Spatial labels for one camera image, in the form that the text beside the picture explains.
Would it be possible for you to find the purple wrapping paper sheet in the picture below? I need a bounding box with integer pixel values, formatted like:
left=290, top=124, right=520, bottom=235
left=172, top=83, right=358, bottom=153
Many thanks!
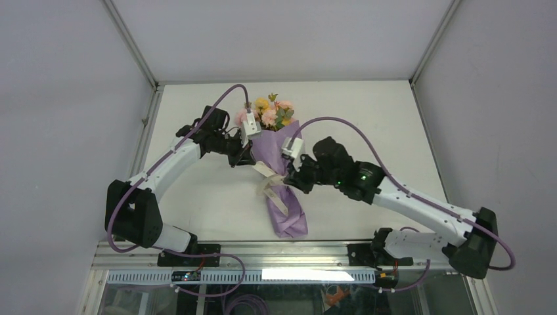
left=252, top=121, right=308, bottom=238

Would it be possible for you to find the cream ribbon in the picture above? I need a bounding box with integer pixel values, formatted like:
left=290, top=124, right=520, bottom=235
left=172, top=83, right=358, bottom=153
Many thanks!
left=252, top=161, right=288, bottom=216

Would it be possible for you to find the white slotted cable duct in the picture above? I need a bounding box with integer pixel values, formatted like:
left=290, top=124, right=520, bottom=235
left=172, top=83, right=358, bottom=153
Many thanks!
left=106, top=268, right=375, bottom=285

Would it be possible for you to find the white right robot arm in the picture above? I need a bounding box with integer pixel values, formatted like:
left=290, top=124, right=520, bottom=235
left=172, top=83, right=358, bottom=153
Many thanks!
left=281, top=136, right=497, bottom=279

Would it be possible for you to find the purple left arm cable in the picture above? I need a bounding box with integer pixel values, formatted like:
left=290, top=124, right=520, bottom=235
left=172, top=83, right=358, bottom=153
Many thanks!
left=106, top=83, right=251, bottom=300

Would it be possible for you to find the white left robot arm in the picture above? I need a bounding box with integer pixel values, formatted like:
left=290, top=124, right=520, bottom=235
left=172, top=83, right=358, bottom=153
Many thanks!
left=104, top=106, right=261, bottom=266

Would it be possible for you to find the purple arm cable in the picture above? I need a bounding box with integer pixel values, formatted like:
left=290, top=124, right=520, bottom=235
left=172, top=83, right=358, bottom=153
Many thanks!
left=106, top=83, right=251, bottom=300
left=287, top=116, right=517, bottom=293

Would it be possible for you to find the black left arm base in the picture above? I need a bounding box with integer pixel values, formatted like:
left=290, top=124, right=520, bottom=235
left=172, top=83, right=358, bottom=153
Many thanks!
left=157, top=243, right=221, bottom=268

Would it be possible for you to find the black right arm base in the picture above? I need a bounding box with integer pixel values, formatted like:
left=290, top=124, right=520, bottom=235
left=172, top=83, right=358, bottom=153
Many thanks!
left=346, top=228, right=414, bottom=270

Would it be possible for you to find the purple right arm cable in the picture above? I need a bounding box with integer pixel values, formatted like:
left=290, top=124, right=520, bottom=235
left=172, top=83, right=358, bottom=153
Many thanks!
left=287, top=116, right=517, bottom=293

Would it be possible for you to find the peach fake rose stem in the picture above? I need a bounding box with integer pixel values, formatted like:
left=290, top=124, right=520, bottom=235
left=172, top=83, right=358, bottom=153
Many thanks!
left=261, top=93, right=295, bottom=131

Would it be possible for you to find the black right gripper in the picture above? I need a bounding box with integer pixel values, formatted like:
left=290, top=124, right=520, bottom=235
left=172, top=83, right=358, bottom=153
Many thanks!
left=282, top=152, right=340, bottom=196

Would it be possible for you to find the aluminium mounting rail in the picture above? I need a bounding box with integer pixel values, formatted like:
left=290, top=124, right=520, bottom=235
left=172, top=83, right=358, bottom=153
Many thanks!
left=93, top=240, right=483, bottom=271

